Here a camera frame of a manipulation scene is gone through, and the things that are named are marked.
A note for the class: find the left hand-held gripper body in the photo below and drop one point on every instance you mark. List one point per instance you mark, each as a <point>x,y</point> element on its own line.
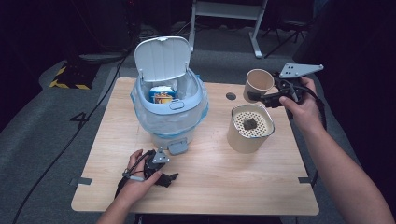
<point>154,168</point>

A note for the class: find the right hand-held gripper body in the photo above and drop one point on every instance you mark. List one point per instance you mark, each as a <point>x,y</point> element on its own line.
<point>289,88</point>

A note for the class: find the brown paper cup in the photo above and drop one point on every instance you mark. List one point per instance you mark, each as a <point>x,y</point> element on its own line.
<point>258,82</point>

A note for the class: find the brown food scraps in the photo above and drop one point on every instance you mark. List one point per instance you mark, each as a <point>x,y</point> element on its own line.
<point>249,124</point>

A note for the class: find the beige canister with perforated strainer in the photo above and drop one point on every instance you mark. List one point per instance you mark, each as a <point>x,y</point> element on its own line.
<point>243,140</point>

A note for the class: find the white and blue pedal bin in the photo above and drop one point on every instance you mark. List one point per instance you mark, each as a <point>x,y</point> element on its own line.
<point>169,110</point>

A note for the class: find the colourful cardboard carton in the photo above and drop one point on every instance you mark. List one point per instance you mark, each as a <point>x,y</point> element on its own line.
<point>162,95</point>

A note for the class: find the person's left hand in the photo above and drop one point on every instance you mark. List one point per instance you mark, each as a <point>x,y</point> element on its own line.
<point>135,189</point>

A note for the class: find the person's right hand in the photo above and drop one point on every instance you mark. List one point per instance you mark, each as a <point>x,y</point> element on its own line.
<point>306,113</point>

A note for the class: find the black tripod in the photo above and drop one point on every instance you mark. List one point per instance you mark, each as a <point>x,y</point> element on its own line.
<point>289,34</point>

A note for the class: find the clear plastic bin liner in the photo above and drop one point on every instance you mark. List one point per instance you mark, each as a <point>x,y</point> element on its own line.
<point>174,123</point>

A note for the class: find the grey tape piece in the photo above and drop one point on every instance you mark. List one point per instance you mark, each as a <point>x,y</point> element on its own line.
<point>304,180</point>
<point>82,181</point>

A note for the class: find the white metal stand frame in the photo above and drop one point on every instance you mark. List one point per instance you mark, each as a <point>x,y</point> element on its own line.
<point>227,9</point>

